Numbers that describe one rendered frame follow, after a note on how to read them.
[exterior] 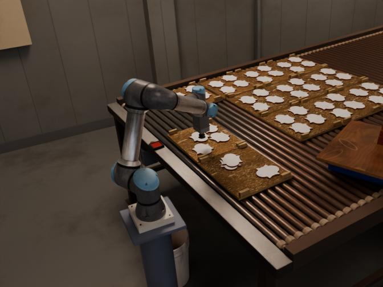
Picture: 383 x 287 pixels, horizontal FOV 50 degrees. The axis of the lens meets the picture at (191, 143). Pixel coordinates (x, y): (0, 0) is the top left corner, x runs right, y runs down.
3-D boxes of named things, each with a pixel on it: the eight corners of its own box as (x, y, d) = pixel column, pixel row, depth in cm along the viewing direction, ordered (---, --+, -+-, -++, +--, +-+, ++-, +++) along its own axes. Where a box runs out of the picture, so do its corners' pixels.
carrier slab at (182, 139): (197, 164, 238) (197, 162, 237) (167, 136, 270) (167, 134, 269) (247, 146, 251) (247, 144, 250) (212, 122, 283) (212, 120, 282)
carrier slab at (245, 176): (238, 201, 205) (238, 198, 204) (198, 165, 237) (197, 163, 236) (292, 177, 219) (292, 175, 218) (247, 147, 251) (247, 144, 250)
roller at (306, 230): (309, 244, 182) (310, 236, 179) (138, 103, 333) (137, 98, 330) (317, 240, 183) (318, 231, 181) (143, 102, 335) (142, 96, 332)
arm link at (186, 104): (164, 86, 177) (221, 101, 217) (146, 81, 183) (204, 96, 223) (157, 113, 178) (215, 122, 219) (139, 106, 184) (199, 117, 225)
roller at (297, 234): (301, 249, 180) (301, 240, 177) (132, 105, 331) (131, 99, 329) (309, 244, 181) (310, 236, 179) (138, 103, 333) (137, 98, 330)
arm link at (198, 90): (187, 88, 228) (196, 83, 233) (189, 106, 233) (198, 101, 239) (198, 91, 223) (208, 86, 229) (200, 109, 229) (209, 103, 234)
